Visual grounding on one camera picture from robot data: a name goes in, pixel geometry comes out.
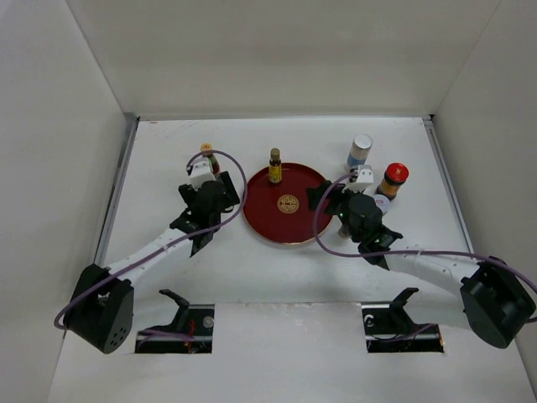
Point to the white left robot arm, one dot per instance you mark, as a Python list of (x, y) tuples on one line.
[(100, 310)]

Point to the small black label spice bottle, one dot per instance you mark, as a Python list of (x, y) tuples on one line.
[(344, 232)]

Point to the white lid small jar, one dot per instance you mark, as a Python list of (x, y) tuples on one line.
[(382, 202)]

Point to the red cap sauce jar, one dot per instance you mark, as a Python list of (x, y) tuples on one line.
[(395, 175)]

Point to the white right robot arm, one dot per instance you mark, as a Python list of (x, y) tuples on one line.
[(494, 297)]

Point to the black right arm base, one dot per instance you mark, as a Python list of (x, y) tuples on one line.
[(388, 328)]

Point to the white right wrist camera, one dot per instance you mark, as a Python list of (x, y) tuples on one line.
[(362, 177)]

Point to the blue label granule bottle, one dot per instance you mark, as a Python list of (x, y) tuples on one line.
[(359, 151)]

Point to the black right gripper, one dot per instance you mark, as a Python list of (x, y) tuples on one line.
[(333, 193)]

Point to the red round tray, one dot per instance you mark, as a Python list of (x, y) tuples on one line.
[(280, 212)]

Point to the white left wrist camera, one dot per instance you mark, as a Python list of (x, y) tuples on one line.
[(199, 172)]

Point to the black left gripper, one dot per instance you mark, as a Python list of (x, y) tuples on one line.
[(229, 196)]

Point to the small yellow label bottle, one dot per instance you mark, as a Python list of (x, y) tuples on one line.
[(274, 168)]

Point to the green label sauce bottle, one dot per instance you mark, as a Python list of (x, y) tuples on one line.
[(207, 152)]

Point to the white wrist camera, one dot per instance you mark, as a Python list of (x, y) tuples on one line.
[(362, 177), (199, 172)]

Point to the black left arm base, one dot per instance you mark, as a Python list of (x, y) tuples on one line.
[(189, 332)]

